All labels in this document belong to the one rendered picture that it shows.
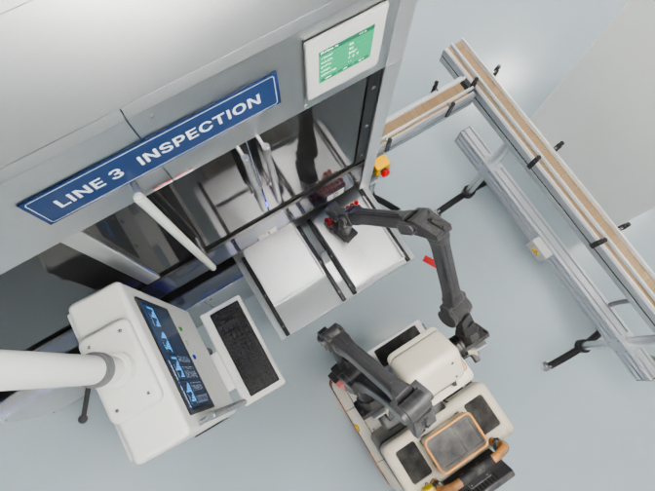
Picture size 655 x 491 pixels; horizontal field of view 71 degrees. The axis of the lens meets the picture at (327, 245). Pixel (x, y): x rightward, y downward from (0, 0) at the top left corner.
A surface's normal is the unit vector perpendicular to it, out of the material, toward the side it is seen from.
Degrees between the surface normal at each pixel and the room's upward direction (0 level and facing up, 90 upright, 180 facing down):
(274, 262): 0
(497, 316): 0
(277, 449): 0
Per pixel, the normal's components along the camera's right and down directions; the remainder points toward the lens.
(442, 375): 0.40, 0.43
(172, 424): 0.01, -0.25
